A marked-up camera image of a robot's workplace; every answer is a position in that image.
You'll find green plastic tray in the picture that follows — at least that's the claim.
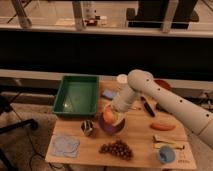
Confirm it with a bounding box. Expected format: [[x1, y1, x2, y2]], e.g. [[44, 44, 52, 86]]
[[52, 76, 99, 118]]

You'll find bunch of dark grapes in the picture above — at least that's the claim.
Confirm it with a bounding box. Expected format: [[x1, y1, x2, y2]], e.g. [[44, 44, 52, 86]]
[[99, 140, 133, 160]]

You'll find blue sponge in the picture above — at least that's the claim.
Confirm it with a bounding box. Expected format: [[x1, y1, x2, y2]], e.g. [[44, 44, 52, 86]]
[[102, 89, 117, 100]]

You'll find purple bowl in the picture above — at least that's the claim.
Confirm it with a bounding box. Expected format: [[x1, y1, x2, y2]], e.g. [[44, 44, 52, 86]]
[[98, 114, 125, 134]]

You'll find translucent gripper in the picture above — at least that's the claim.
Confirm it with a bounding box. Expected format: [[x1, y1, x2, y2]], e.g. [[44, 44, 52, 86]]
[[105, 104, 125, 126]]

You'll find white cup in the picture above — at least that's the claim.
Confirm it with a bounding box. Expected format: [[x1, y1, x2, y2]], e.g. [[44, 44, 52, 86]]
[[116, 74, 127, 88]]

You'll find orange carrot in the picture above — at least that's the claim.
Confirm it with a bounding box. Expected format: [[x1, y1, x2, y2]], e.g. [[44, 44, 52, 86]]
[[150, 123, 175, 131]]

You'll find yellow red apple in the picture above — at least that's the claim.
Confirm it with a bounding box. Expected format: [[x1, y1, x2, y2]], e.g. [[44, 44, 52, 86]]
[[103, 106, 116, 124]]

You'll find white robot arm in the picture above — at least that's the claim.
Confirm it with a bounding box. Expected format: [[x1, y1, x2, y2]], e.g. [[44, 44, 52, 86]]
[[109, 69, 213, 149]]

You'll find light blue cloth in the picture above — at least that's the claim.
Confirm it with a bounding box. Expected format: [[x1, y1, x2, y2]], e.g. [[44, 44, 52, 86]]
[[51, 135, 80, 158]]

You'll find orange red bowl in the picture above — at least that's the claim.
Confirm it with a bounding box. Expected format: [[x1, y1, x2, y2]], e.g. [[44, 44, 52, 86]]
[[154, 79, 171, 91]]

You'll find blue round object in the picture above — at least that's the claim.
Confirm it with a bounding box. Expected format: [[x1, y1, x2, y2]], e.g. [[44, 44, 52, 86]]
[[156, 146, 176, 164]]

